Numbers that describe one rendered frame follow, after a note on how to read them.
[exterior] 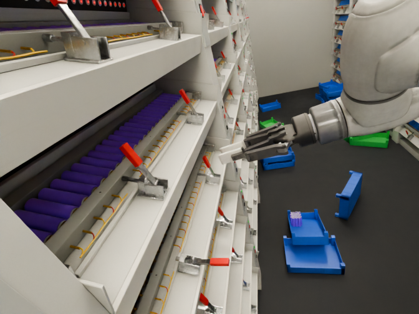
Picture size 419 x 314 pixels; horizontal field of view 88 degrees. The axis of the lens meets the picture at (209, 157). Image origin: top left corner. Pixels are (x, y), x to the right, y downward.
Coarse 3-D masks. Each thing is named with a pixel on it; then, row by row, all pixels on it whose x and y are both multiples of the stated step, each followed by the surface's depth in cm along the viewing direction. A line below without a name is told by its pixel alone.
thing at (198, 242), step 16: (208, 144) 77; (224, 144) 77; (208, 160) 73; (208, 192) 60; (176, 208) 55; (192, 208) 55; (208, 208) 55; (192, 224) 51; (208, 224) 51; (176, 240) 47; (192, 240) 47; (208, 240) 47; (176, 272) 41; (144, 288) 38; (160, 288) 39; (176, 288) 39; (192, 288) 39; (160, 304) 37; (176, 304) 37; (192, 304) 37
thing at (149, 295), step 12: (192, 180) 60; (192, 192) 58; (180, 204) 53; (180, 216) 50; (168, 240) 44; (168, 252) 42; (156, 264) 40; (156, 276) 38; (156, 288) 36; (168, 288) 38; (144, 300) 35; (144, 312) 33
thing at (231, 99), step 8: (232, 88) 135; (240, 88) 135; (224, 96) 125; (232, 96) 120; (240, 96) 134; (224, 104) 120; (232, 104) 121; (232, 112) 111; (232, 120) 98; (232, 128) 84; (232, 136) 92
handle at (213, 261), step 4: (192, 260) 40; (196, 260) 41; (200, 260) 41; (204, 260) 41; (208, 260) 40; (212, 260) 40; (216, 260) 40; (220, 260) 39; (224, 260) 39; (228, 260) 39; (196, 264) 41; (200, 264) 40; (204, 264) 40; (208, 264) 40; (212, 264) 39; (216, 264) 39; (220, 264) 39; (224, 264) 39; (228, 264) 39
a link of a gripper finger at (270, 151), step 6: (276, 144) 49; (282, 144) 48; (252, 150) 52; (258, 150) 51; (264, 150) 50; (270, 150) 49; (276, 150) 49; (252, 156) 52; (258, 156) 51; (264, 156) 51; (270, 156) 50
